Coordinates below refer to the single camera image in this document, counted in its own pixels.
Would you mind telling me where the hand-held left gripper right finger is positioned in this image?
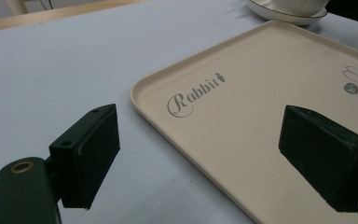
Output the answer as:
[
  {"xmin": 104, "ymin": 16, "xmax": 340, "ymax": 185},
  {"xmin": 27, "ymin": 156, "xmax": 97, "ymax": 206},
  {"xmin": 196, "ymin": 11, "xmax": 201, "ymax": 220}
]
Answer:
[{"xmin": 278, "ymin": 105, "xmax": 358, "ymax": 214}]

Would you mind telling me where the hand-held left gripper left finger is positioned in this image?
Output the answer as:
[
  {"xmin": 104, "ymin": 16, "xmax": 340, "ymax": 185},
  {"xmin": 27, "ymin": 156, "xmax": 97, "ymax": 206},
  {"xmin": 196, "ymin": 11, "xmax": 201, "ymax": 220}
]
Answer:
[{"xmin": 48, "ymin": 103, "xmax": 121, "ymax": 210}]

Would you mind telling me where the beige plastic tray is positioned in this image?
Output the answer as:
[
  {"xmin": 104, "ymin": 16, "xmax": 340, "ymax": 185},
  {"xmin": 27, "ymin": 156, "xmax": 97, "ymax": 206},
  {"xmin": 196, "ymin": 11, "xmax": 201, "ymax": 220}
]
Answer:
[{"xmin": 130, "ymin": 20, "xmax": 358, "ymax": 224}]

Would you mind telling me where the white saucer with dark rim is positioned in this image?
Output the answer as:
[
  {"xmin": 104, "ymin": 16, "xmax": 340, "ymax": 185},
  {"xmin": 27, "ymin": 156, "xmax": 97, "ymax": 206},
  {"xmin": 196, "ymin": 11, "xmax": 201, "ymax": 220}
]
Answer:
[{"xmin": 245, "ymin": 0, "xmax": 328, "ymax": 26}]

